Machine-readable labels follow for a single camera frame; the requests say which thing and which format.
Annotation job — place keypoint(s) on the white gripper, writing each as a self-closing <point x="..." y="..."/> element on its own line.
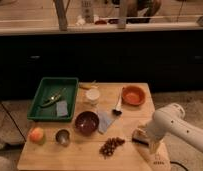
<point x="152" y="141"/>

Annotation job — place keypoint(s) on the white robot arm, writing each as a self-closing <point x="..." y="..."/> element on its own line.
<point x="169" y="119"/>

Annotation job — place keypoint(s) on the orange bowl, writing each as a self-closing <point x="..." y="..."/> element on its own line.
<point x="133" y="95"/>

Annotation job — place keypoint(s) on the purple bowl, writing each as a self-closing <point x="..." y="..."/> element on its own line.
<point x="86" y="123"/>

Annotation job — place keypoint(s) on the white brush with black bristles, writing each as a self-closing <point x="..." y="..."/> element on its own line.
<point x="117" y="110"/>

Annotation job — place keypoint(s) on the grey blue cloth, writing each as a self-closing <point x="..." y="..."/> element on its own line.
<point x="105" y="121"/>

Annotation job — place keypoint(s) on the wooden board table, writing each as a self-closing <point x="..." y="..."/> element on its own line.
<point x="82" y="153"/>

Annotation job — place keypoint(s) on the white cup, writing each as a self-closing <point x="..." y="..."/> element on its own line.
<point x="92" y="96"/>

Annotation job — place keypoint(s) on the small metal cup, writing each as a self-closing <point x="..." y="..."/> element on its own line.
<point x="63" y="137"/>

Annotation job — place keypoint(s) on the blue sponge in tray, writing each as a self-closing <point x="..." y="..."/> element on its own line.
<point x="61" y="108"/>

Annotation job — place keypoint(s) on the green utensil in tray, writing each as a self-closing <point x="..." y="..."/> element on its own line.
<point x="54" y="98"/>

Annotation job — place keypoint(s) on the green plastic tray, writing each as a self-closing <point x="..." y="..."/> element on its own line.
<point x="49" y="86"/>

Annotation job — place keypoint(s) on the orange peach fruit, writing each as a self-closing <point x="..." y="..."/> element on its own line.
<point x="37" y="135"/>

